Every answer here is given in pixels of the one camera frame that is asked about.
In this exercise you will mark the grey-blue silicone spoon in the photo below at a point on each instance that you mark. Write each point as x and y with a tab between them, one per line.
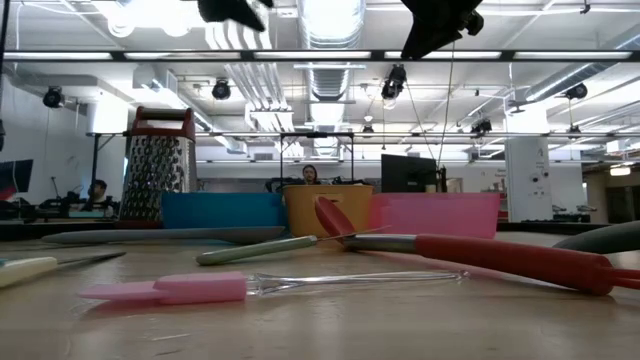
175	234

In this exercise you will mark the red spoon steel neck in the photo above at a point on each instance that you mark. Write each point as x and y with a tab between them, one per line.
500	260

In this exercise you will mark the pink plastic bin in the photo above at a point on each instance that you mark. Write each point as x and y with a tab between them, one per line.
435	215

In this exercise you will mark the black background table frame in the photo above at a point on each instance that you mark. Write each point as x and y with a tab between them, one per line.
315	135

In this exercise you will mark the person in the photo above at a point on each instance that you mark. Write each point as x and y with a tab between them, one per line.
98	192
310	175

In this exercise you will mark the black background monitor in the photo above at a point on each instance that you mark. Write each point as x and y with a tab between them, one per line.
407	174

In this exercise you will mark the black plastic spoon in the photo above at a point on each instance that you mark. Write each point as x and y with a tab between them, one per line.
610	239

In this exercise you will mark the black ceiling spotlight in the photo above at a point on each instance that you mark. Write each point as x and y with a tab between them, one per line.
221	89
395	82
52	96
481	125
576	91

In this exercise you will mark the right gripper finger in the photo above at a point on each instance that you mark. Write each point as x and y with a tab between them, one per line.
430	37

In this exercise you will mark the orange plastic bin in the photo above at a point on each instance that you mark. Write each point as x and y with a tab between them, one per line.
300	215

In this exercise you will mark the silver ventilation duct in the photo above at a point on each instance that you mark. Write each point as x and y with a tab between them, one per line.
330	80

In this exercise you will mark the lit ceiling lamp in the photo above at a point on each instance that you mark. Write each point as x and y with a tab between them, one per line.
620	170

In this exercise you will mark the dark wall screen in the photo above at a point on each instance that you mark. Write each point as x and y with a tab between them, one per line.
15	177

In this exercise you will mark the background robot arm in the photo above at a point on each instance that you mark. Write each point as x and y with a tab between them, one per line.
60	204

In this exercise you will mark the teal plastic bin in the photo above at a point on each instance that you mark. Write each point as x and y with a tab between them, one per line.
225	210

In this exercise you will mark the white building column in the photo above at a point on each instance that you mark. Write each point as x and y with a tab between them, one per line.
527	180

